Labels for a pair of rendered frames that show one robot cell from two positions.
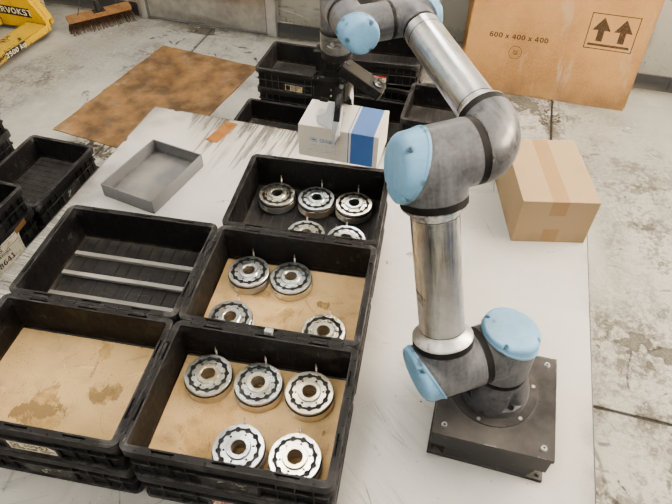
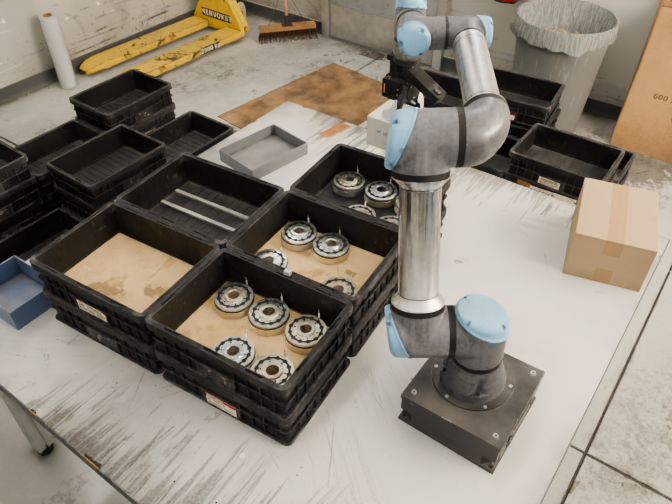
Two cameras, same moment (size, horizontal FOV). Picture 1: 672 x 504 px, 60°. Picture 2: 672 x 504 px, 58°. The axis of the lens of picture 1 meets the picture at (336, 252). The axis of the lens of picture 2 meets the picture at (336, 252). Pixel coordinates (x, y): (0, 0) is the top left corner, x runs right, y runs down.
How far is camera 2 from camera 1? 0.46 m
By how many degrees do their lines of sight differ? 16
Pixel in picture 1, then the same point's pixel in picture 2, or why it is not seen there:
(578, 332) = (593, 366)
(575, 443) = (542, 455)
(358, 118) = not seen: hidden behind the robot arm
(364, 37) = (415, 42)
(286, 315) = (316, 273)
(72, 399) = (132, 288)
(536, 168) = (604, 208)
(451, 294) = (422, 258)
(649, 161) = not seen: outside the picture
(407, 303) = not seen: hidden behind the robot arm
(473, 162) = (448, 142)
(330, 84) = (397, 84)
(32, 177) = (181, 144)
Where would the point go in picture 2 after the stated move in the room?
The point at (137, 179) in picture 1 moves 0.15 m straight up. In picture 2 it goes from (250, 153) to (246, 118)
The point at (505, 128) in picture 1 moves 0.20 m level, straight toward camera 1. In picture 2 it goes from (484, 120) to (424, 166)
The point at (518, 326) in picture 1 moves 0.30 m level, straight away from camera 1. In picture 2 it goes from (489, 311) to (569, 250)
